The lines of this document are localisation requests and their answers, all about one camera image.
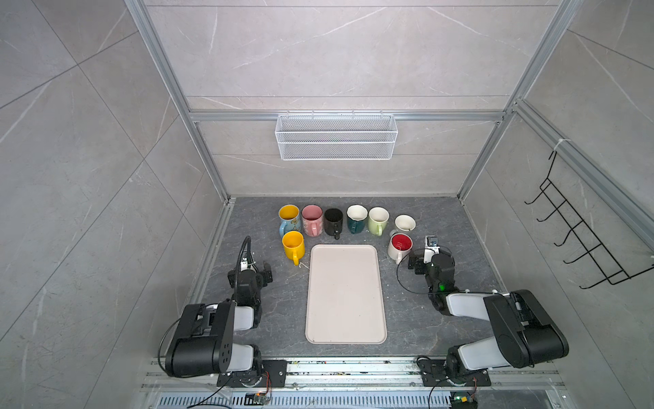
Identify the dark green mug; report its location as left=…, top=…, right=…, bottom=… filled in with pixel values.
left=347, top=204, right=368, bottom=234

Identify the light green mug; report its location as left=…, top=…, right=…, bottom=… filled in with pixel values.
left=368, top=206, right=389, bottom=237

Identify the black mug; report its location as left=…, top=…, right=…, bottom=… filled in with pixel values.
left=324, top=208, right=343, bottom=240

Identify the white mug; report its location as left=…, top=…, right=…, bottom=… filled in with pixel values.
left=388, top=233, right=413, bottom=265

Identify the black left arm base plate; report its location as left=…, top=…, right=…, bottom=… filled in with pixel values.
left=216, top=360, right=288, bottom=388

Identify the grey mug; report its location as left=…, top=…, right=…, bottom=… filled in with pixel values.
left=390, top=214, right=417, bottom=236

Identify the white wire mesh basket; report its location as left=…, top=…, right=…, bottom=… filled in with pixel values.
left=275, top=113, right=399, bottom=161

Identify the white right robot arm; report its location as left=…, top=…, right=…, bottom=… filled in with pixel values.
left=403, top=249, right=570, bottom=385

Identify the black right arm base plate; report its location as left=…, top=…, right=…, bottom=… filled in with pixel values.
left=416, top=355, right=492, bottom=387

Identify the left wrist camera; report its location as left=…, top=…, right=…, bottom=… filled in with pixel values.
left=239, top=257, right=257, bottom=272

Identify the black wire hook rack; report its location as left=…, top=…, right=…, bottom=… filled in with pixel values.
left=524, top=152, right=653, bottom=290

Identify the pink patterned mug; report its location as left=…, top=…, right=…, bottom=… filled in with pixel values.
left=301, top=204, right=324, bottom=237

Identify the beige tray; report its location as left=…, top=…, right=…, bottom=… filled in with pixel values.
left=305, top=245, right=388, bottom=345

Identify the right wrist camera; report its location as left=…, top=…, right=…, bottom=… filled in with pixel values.
left=425, top=235, right=440, bottom=254

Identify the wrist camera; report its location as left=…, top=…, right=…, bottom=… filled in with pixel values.
left=239, top=257, right=257, bottom=272
left=425, top=235, right=440, bottom=254

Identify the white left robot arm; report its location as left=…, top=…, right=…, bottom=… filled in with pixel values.
left=158, top=236, right=273, bottom=383

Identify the blue mug yellow inside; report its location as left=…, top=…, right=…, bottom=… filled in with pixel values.
left=279, top=204, right=302, bottom=237

